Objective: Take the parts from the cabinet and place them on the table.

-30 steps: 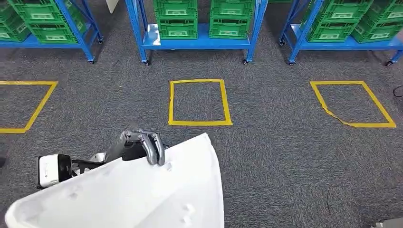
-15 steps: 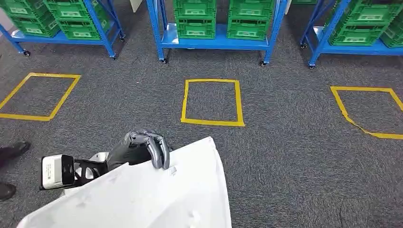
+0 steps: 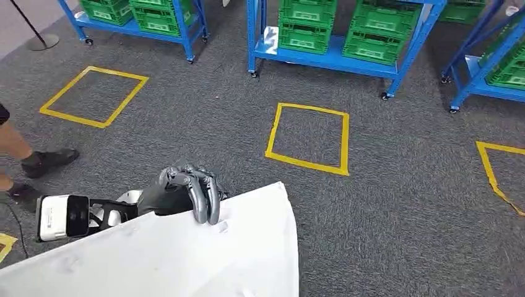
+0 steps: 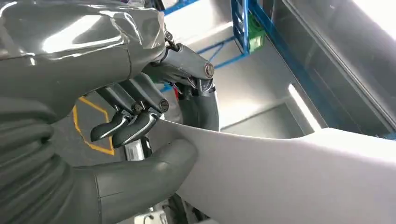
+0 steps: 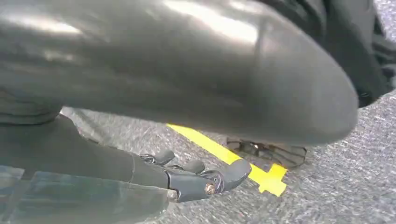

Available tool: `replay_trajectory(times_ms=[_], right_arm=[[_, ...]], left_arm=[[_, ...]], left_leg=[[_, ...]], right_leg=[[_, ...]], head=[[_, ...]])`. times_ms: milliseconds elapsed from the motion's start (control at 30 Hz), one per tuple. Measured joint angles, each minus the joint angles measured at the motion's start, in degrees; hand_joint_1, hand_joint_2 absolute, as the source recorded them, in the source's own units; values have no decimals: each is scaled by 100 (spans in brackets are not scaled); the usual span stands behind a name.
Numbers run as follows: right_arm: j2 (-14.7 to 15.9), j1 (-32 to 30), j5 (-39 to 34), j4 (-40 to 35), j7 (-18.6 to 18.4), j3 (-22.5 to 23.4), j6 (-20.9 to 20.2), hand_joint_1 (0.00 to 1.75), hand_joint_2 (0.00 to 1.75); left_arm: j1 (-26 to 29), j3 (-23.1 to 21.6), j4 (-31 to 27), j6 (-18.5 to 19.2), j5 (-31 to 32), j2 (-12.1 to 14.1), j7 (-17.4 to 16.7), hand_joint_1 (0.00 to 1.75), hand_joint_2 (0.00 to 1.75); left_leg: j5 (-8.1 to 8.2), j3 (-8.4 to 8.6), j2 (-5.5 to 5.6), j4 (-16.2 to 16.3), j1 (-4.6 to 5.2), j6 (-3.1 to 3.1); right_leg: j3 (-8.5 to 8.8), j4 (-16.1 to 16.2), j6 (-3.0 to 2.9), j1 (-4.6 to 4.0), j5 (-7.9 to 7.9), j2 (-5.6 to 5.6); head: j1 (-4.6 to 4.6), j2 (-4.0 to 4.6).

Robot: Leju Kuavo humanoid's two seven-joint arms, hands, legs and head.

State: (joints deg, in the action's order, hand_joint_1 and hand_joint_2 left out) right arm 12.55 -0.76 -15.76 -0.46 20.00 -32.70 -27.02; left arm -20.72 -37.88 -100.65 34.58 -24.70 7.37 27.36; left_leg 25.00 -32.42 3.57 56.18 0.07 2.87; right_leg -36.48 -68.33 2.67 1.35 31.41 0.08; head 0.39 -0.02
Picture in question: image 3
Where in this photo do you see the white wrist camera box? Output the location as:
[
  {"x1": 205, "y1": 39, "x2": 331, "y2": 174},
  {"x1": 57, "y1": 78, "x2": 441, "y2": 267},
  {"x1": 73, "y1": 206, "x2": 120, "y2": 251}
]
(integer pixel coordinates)
[{"x1": 36, "y1": 194, "x2": 90, "y2": 243}]

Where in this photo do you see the black floor cable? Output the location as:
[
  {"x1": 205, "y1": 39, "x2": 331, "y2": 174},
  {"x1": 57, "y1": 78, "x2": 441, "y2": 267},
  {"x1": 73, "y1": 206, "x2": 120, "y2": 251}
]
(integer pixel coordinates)
[{"x1": 7, "y1": 202, "x2": 30, "y2": 260}]

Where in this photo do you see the white curved body panel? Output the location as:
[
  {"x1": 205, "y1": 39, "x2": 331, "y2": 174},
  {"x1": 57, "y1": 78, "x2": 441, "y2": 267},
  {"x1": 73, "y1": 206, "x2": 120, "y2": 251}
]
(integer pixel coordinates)
[{"x1": 0, "y1": 181, "x2": 300, "y2": 297}]

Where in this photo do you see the yellow tape floor square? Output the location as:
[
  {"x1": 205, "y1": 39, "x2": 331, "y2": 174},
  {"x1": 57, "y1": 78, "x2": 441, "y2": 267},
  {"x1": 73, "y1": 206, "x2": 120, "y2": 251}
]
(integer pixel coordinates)
[
  {"x1": 0, "y1": 233, "x2": 19, "y2": 264},
  {"x1": 475, "y1": 140, "x2": 525, "y2": 218},
  {"x1": 264, "y1": 102, "x2": 350, "y2": 178},
  {"x1": 39, "y1": 65, "x2": 150, "y2": 129}
]

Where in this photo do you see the green plastic crate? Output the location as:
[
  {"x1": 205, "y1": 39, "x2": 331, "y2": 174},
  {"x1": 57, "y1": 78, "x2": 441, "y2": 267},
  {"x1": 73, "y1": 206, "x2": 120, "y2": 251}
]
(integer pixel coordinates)
[
  {"x1": 478, "y1": 18, "x2": 525, "y2": 69},
  {"x1": 79, "y1": 0, "x2": 134, "y2": 27},
  {"x1": 485, "y1": 57, "x2": 525, "y2": 92},
  {"x1": 342, "y1": 30, "x2": 411, "y2": 66},
  {"x1": 129, "y1": 0, "x2": 194, "y2": 38},
  {"x1": 351, "y1": 0, "x2": 423, "y2": 43},
  {"x1": 277, "y1": 22, "x2": 334, "y2": 55},
  {"x1": 438, "y1": 0, "x2": 487, "y2": 25},
  {"x1": 278, "y1": 0, "x2": 339, "y2": 27}
]

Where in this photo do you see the black stanchion with round base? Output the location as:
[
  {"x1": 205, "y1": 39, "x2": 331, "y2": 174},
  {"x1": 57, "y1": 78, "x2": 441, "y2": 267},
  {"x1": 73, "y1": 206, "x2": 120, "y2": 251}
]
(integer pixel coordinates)
[{"x1": 9, "y1": 0, "x2": 61, "y2": 53}]

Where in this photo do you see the black shoe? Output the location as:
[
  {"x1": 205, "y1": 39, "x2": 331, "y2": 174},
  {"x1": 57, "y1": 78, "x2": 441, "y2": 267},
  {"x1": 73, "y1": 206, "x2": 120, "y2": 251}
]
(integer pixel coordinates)
[
  {"x1": 20, "y1": 148, "x2": 80, "y2": 179},
  {"x1": 6, "y1": 182, "x2": 43, "y2": 214}
]

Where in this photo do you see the white paper label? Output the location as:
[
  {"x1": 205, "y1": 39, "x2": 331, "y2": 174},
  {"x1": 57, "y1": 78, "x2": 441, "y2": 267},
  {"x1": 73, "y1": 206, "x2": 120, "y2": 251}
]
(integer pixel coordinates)
[{"x1": 262, "y1": 25, "x2": 280, "y2": 56}]

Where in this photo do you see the blue wheeled shelf cart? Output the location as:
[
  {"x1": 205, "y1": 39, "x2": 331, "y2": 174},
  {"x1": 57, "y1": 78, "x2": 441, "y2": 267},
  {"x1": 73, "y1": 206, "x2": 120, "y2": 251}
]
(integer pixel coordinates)
[
  {"x1": 245, "y1": 0, "x2": 448, "y2": 101},
  {"x1": 57, "y1": 0, "x2": 209, "y2": 64},
  {"x1": 440, "y1": 0, "x2": 525, "y2": 114}
]

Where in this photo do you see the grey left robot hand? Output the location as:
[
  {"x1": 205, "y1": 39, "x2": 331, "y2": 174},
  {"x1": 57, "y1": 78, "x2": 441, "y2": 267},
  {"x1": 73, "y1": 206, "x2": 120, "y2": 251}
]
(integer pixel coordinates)
[{"x1": 137, "y1": 163, "x2": 230, "y2": 226}]

